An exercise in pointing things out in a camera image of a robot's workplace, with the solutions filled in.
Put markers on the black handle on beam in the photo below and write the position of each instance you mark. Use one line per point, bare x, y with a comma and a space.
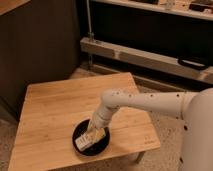
192, 65

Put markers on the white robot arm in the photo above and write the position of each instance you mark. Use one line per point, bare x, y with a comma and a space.
195, 108

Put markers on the upper wooden shelf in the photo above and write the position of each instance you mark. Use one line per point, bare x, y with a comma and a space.
175, 7

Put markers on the metal vertical pole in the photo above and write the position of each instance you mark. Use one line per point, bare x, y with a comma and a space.
90, 32

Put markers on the black ceramic bowl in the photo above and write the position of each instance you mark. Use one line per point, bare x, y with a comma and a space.
95, 149

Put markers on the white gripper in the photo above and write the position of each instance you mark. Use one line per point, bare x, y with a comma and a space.
87, 136

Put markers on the wooden side table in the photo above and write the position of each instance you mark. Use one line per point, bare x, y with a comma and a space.
52, 110

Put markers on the grey metal beam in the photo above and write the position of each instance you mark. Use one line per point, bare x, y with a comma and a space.
145, 59

